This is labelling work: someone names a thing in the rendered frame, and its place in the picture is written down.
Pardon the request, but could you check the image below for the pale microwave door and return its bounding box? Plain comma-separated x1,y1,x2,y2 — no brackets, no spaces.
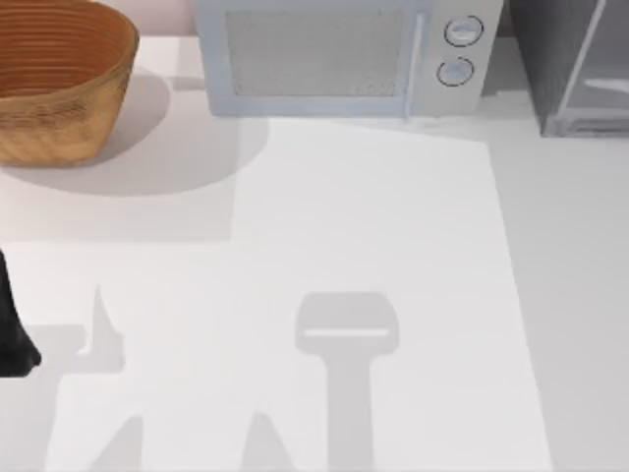
192,0,428,118

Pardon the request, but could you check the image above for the pale microwave oven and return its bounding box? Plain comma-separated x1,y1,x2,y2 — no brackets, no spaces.
190,0,506,122

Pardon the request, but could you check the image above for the round microwave knob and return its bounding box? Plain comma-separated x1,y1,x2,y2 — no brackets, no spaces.
435,55,476,89
443,14,485,48

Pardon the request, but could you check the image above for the brown wicker basket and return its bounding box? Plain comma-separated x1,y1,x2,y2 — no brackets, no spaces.
0,0,142,168

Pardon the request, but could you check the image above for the grey cabinet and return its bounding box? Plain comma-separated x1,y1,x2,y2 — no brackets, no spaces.
508,0,629,139

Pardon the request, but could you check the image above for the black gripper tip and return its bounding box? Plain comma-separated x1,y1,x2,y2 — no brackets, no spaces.
0,249,42,379

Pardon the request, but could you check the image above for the microwave door handle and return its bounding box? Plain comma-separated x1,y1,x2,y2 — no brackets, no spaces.
403,12,425,122

